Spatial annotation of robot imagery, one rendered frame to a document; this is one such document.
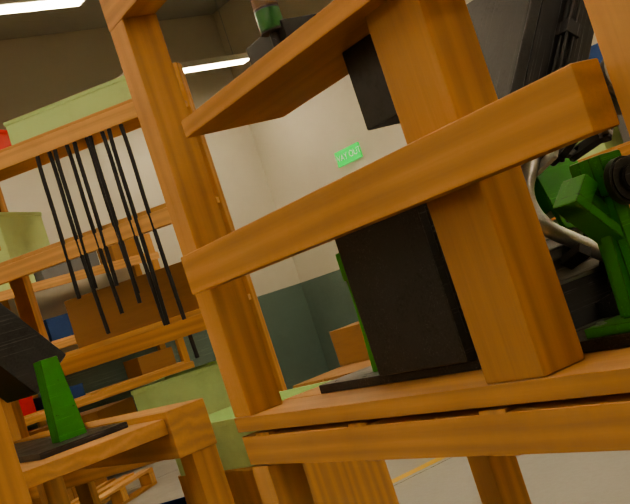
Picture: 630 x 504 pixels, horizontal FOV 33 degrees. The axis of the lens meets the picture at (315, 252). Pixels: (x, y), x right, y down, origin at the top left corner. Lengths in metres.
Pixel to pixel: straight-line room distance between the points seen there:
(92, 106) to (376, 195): 3.08
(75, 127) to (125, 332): 0.90
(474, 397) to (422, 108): 0.47
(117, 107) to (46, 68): 7.25
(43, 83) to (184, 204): 9.26
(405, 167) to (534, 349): 0.34
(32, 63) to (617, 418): 10.52
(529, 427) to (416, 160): 0.44
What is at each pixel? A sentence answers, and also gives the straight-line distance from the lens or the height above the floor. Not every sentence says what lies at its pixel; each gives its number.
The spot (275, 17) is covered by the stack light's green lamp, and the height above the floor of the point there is 1.62.
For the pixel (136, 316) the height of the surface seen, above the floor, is 1.24.
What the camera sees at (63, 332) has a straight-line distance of 10.50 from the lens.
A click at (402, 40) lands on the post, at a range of 1.68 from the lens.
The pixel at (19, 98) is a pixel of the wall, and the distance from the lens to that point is 11.54.
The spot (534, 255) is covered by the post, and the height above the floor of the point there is 1.05.
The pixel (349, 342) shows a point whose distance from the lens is 8.75.
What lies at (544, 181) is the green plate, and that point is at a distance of 2.02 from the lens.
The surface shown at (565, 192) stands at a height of 1.13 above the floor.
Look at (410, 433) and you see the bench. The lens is 1.94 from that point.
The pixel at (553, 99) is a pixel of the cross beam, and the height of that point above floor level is 1.24.
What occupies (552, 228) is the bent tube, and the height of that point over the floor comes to 1.08.
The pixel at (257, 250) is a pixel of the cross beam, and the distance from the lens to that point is 2.10.
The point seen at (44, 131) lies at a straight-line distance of 4.79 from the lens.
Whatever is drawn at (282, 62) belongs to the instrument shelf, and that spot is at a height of 1.51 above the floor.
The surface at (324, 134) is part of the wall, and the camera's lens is 11.52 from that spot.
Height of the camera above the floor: 1.11
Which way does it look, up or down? 2 degrees up
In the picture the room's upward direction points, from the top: 18 degrees counter-clockwise
